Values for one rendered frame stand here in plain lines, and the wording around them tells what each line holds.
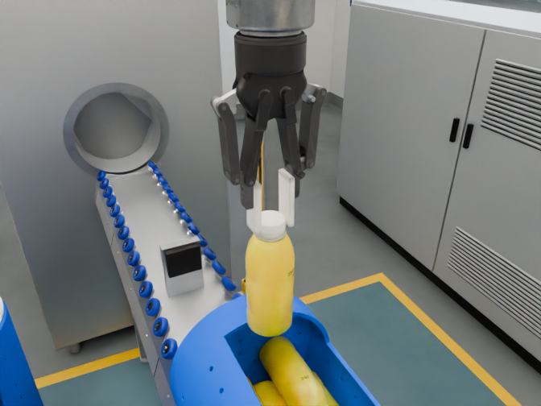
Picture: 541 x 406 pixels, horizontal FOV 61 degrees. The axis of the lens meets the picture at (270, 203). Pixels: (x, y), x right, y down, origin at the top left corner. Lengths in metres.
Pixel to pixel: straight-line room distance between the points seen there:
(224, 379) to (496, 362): 1.99
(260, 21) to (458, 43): 2.01
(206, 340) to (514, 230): 1.80
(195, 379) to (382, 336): 1.83
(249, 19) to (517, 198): 1.94
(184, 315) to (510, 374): 1.73
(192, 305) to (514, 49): 1.65
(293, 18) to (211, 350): 0.49
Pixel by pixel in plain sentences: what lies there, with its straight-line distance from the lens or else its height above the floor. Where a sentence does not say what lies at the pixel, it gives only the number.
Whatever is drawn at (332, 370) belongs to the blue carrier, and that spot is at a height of 1.07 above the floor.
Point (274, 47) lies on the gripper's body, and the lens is 0.46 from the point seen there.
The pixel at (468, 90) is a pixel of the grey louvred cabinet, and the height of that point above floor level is 1.15.
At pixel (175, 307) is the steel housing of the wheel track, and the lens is 1.24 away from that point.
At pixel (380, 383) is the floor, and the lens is 2.30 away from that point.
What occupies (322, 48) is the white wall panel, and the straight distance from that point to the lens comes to 5.71.
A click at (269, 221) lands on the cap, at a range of 0.57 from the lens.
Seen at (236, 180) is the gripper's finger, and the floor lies 1.51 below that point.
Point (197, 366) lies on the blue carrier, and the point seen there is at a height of 1.19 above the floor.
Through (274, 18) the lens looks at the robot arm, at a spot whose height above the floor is 1.68.
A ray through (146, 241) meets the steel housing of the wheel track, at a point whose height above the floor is 0.93.
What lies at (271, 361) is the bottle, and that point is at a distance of 0.84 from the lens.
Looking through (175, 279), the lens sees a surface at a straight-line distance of 1.24.
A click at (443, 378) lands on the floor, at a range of 2.40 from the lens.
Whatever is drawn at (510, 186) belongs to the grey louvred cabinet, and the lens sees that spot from 2.29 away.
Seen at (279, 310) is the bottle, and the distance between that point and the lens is 0.63.
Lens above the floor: 1.74
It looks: 29 degrees down
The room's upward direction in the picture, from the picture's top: straight up
